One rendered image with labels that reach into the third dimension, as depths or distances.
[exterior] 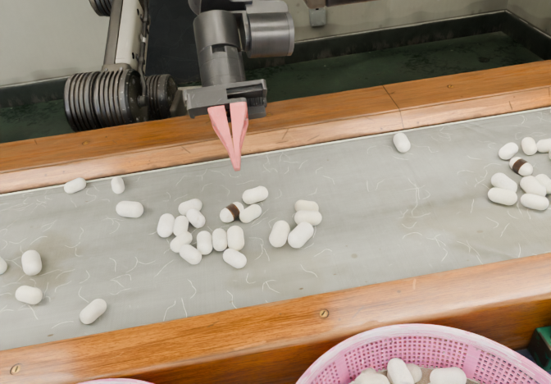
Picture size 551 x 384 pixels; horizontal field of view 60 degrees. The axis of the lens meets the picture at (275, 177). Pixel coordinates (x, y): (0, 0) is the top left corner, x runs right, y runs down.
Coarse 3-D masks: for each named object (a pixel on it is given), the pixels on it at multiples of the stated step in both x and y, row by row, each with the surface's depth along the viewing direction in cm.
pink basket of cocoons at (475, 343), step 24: (360, 336) 45; (384, 336) 45; (432, 336) 45; (456, 336) 44; (480, 336) 44; (336, 360) 44; (360, 360) 46; (384, 360) 46; (432, 360) 46; (456, 360) 45; (480, 360) 44; (504, 360) 43; (528, 360) 41
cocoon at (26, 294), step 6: (18, 288) 55; (24, 288) 55; (30, 288) 55; (36, 288) 55; (18, 294) 54; (24, 294) 54; (30, 294) 54; (36, 294) 54; (42, 294) 55; (24, 300) 54; (30, 300) 54; (36, 300) 54
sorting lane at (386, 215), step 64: (448, 128) 76; (512, 128) 74; (64, 192) 71; (128, 192) 70; (192, 192) 69; (320, 192) 66; (384, 192) 65; (448, 192) 64; (0, 256) 62; (64, 256) 61; (128, 256) 60; (256, 256) 58; (320, 256) 57; (384, 256) 56; (448, 256) 55; (512, 256) 54; (0, 320) 54; (64, 320) 53; (128, 320) 52
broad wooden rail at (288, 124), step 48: (336, 96) 82; (384, 96) 80; (432, 96) 79; (480, 96) 78; (528, 96) 78; (0, 144) 79; (48, 144) 78; (96, 144) 77; (144, 144) 75; (192, 144) 75; (288, 144) 75; (0, 192) 72
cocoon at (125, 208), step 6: (120, 204) 65; (126, 204) 64; (132, 204) 64; (138, 204) 65; (120, 210) 64; (126, 210) 64; (132, 210) 64; (138, 210) 64; (126, 216) 65; (132, 216) 64; (138, 216) 65
